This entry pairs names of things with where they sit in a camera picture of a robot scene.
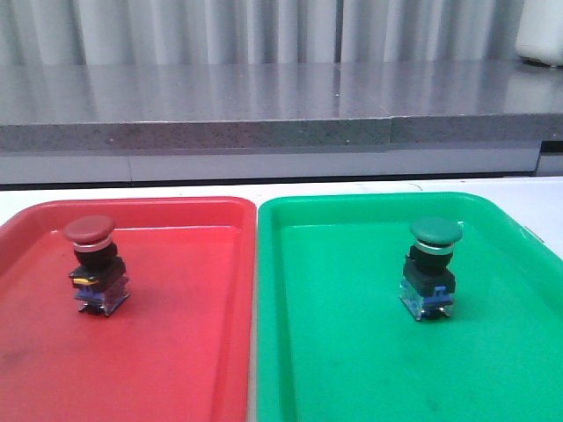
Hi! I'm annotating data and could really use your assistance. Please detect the green mushroom push button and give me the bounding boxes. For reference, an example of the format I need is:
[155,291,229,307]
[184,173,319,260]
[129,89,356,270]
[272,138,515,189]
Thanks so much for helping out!
[399,217,463,322]

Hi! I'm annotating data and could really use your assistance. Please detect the red mushroom push button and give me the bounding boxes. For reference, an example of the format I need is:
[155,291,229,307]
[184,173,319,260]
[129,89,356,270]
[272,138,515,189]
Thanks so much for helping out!
[63,215,129,317]

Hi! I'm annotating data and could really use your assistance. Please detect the green plastic tray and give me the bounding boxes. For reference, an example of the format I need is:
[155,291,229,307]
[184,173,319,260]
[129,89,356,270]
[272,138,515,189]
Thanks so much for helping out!
[257,193,562,421]

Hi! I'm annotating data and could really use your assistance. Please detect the red plastic tray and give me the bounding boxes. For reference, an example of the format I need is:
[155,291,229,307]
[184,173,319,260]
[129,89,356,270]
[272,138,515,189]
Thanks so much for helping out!
[1,197,256,421]

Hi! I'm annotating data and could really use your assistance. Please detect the grey speckled stone counter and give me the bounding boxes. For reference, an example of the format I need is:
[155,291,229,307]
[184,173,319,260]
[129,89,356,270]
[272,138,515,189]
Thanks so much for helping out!
[1,60,562,154]

